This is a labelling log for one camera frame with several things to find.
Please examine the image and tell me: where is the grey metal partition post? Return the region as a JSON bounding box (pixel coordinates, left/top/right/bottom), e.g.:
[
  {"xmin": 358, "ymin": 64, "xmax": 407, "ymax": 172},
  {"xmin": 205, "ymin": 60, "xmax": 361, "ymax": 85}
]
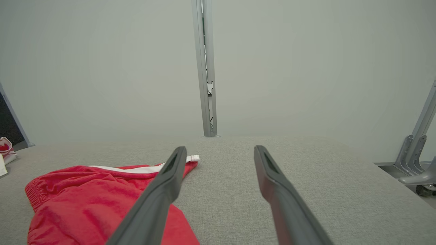
[{"xmin": 191, "ymin": 0, "xmax": 218, "ymax": 137}]

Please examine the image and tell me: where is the red basketball jersey white trim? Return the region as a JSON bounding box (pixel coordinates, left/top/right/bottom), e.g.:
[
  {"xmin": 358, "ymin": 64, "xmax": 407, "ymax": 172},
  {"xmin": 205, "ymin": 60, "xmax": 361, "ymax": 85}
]
[{"xmin": 25, "ymin": 155, "xmax": 201, "ymax": 245}]

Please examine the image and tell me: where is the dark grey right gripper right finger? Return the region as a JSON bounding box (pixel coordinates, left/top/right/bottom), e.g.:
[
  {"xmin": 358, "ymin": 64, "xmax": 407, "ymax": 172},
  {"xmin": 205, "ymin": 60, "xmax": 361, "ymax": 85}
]
[{"xmin": 254, "ymin": 145, "xmax": 334, "ymax": 245}]

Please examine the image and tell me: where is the crumpled red white garment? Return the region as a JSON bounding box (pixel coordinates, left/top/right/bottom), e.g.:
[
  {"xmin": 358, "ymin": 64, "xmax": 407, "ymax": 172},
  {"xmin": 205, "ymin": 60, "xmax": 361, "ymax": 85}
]
[{"xmin": 0, "ymin": 137, "xmax": 17, "ymax": 177}]

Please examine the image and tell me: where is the grey curved caster leg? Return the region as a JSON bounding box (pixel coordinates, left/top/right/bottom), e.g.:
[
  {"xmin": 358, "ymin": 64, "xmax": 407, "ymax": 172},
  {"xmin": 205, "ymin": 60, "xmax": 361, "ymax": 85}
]
[{"xmin": 398, "ymin": 157, "xmax": 436, "ymax": 186}]

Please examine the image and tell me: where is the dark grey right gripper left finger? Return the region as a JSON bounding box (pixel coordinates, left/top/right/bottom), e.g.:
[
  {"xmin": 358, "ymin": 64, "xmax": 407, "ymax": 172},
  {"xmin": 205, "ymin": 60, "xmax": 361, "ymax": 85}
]
[{"xmin": 106, "ymin": 146, "xmax": 187, "ymax": 245}]

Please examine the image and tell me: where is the black caster wheel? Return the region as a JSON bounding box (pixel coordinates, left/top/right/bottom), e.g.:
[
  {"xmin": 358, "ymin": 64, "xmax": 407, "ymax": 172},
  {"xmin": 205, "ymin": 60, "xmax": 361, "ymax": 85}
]
[{"xmin": 416, "ymin": 185, "xmax": 436, "ymax": 197}]

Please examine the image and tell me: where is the grey metal support bracket frame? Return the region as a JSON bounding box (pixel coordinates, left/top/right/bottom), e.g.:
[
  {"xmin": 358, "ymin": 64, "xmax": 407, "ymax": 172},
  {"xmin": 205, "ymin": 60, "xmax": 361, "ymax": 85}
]
[{"xmin": 375, "ymin": 81, "xmax": 436, "ymax": 179}]

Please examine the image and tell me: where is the dark partition panel grey frame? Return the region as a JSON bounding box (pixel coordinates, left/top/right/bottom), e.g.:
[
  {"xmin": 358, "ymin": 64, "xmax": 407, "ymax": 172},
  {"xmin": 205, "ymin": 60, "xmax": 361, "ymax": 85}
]
[{"xmin": 0, "ymin": 82, "xmax": 34, "ymax": 147}]

